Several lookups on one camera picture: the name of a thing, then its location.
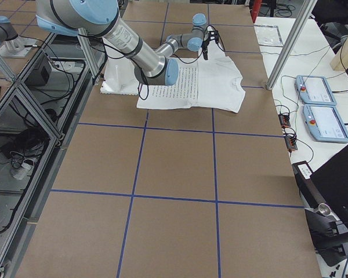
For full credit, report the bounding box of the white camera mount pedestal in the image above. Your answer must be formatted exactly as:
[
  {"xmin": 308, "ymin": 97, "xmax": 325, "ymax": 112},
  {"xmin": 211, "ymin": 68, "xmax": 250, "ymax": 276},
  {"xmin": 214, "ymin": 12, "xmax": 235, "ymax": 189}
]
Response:
[{"xmin": 100, "ymin": 58, "xmax": 139, "ymax": 95}]

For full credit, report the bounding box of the white long-sleeve printed shirt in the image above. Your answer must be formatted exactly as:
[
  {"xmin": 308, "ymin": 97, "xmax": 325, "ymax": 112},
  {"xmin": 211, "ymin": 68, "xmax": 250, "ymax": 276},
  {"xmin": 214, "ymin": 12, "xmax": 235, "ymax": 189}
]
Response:
[{"xmin": 136, "ymin": 53, "xmax": 245, "ymax": 113}]

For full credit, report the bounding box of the clear plastic document sleeve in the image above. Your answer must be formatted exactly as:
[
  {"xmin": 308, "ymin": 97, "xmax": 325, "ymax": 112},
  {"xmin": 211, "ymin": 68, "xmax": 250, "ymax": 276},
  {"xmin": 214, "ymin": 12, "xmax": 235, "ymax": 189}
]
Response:
[{"xmin": 254, "ymin": 24, "xmax": 284, "ymax": 47}]

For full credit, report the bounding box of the black laptop computer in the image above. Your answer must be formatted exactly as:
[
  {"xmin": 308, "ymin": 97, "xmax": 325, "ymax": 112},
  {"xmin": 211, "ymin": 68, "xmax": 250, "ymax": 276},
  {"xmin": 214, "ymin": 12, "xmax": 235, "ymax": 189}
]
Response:
[{"xmin": 292, "ymin": 145, "xmax": 348, "ymax": 228}]

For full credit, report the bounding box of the lower blue teach pendant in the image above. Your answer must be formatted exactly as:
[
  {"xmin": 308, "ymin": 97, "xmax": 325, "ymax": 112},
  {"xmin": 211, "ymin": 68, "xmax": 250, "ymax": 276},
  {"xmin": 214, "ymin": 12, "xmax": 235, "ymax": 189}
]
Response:
[{"xmin": 302, "ymin": 104, "xmax": 348, "ymax": 144}]

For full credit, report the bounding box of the black orange adapter box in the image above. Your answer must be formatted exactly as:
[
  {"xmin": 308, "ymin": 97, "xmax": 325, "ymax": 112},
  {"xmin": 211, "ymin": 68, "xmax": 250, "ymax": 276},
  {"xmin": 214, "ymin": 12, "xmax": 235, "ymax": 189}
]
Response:
[
  {"xmin": 278, "ymin": 114, "xmax": 291, "ymax": 128},
  {"xmin": 284, "ymin": 134, "xmax": 298, "ymax": 153}
]

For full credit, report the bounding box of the blue teach pendant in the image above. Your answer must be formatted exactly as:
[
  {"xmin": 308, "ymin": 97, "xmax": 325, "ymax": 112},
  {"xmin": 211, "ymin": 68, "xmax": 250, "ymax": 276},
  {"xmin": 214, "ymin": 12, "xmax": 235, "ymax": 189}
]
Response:
[
  {"xmin": 295, "ymin": 75, "xmax": 337, "ymax": 106},
  {"xmin": 302, "ymin": 104, "xmax": 348, "ymax": 144}
]

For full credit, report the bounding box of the upper blue teach pendant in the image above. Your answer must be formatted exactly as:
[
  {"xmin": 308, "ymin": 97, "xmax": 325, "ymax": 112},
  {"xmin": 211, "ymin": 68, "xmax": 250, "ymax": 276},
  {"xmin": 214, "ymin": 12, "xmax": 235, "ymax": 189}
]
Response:
[{"xmin": 295, "ymin": 75, "xmax": 337, "ymax": 106}]

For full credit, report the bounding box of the aluminium frame post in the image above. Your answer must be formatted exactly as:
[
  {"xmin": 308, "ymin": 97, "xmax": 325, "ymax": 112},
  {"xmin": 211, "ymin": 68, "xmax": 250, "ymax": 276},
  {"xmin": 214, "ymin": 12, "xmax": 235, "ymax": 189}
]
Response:
[{"xmin": 266, "ymin": 0, "xmax": 317, "ymax": 90}]

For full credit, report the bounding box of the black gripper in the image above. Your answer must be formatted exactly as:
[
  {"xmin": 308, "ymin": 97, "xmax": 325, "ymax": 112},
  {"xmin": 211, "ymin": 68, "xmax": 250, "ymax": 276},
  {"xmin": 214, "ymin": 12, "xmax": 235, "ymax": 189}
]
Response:
[{"xmin": 202, "ymin": 38, "xmax": 209, "ymax": 60}]

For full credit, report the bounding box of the black power supply box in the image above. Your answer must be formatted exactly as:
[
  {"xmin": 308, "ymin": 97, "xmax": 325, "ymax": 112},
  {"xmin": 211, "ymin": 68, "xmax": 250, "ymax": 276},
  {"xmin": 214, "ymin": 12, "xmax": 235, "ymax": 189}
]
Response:
[{"xmin": 25, "ymin": 58, "xmax": 52, "ymax": 86}]

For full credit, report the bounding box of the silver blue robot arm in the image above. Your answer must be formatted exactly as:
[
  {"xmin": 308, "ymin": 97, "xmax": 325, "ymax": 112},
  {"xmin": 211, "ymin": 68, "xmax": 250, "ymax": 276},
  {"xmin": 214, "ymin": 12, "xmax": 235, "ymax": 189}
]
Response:
[
  {"xmin": 36, "ymin": 1, "xmax": 179, "ymax": 86},
  {"xmin": 155, "ymin": 13, "xmax": 210, "ymax": 60}
]

